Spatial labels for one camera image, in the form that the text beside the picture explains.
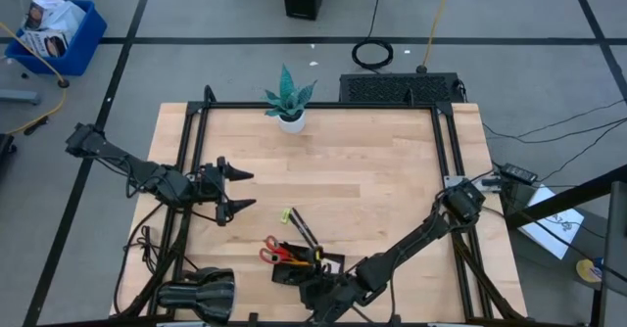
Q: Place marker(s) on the black metal beam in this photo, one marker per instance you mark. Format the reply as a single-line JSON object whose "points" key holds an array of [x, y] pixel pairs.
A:
{"points": [[563, 200]]}

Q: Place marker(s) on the black mesh desk organizer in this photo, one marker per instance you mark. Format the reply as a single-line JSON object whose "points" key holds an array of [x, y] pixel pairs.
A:
{"points": [[281, 275]]}

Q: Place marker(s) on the blue plastic bin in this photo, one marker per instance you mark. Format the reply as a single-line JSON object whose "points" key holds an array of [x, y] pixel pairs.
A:
{"points": [[85, 55]]}

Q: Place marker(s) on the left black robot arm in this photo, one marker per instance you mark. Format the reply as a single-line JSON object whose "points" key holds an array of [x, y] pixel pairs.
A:
{"points": [[137, 170]]}

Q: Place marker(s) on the black perforated metal case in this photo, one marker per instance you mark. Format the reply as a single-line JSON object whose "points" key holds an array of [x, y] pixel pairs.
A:
{"points": [[392, 88]]}

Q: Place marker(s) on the black aluminium table frame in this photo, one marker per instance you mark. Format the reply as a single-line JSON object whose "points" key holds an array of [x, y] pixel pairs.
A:
{"points": [[318, 105]]}

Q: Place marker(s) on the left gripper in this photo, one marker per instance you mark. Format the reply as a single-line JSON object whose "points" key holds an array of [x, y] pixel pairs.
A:
{"points": [[213, 190]]}

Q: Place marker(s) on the snake plant in white pot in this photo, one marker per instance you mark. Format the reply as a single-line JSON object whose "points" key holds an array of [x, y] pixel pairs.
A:
{"points": [[292, 121]]}

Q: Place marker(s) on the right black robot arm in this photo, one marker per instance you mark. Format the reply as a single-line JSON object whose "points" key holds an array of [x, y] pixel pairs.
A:
{"points": [[416, 239]]}

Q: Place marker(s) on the black pen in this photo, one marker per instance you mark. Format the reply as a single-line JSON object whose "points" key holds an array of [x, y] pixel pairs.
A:
{"points": [[307, 226], [301, 226]]}

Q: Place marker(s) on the black power adapter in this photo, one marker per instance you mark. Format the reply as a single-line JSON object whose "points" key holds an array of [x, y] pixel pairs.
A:
{"points": [[518, 172]]}

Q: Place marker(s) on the white paper sheet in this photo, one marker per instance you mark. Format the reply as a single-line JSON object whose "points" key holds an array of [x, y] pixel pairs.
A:
{"points": [[553, 229]]}

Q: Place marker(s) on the silver mounting plate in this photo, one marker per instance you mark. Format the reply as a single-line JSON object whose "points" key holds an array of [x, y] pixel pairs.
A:
{"points": [[449, 181]]}

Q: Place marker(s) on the white printed packaging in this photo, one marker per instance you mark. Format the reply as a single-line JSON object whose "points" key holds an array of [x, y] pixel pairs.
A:
{"points": [[54, 23]]}

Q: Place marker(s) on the grey metal floor bar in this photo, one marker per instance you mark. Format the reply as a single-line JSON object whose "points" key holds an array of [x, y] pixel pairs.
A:
{"points": [[19, 97]]}

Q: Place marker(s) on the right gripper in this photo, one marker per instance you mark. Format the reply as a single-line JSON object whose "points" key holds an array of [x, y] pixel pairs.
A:
{"points": [[333, 295]]}

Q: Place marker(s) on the grey metal post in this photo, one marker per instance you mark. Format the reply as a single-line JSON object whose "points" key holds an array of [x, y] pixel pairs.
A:
{"points": [[614, 268]]}

